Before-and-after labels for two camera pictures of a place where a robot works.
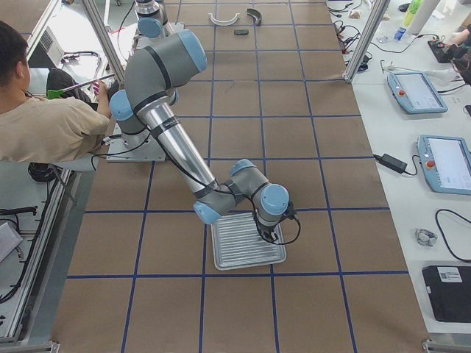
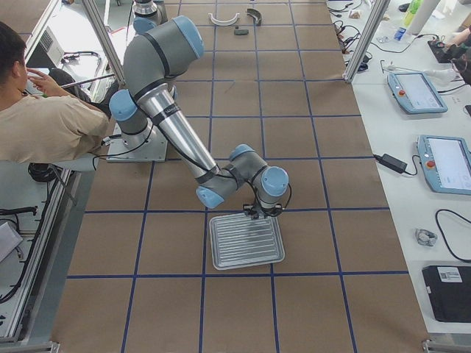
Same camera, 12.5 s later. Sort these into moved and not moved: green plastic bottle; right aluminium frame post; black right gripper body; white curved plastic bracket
Moved: black right gripper body
Not moved: white curved plastic bracket; right aluminium frame post; green plastic bottle
